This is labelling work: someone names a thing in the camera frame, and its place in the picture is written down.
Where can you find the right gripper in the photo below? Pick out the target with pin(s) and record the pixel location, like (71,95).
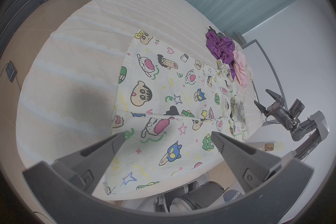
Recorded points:
(278,111)

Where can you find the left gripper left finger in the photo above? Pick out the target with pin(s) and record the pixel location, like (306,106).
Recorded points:
(91,162)

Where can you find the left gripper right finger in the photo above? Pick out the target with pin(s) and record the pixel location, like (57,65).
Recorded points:
(246,162)

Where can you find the white printed pyjama top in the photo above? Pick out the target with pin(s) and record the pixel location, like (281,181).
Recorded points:
(170,102)

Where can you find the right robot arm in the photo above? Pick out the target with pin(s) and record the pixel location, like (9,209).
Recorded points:
(319,124)

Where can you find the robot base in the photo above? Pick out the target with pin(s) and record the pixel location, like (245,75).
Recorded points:
(194,196)

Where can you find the bed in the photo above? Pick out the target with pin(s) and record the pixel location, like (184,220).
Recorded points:
(78,60)

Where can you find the pink garment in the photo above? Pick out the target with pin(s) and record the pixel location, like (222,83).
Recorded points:
(240,68)

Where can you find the purple garment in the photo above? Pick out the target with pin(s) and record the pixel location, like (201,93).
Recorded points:
(221,47)

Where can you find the grey bedside table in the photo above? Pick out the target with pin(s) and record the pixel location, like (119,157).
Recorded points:
(233,36)

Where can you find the dark grey garment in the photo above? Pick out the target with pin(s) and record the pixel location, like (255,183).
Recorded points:
(212,30)

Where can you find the small black box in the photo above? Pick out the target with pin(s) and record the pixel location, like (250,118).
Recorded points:
(11,71)

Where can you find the black chest of drawers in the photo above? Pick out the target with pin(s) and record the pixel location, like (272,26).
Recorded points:
(18,7)

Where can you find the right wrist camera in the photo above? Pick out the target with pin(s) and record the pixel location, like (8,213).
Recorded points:
(297,107)

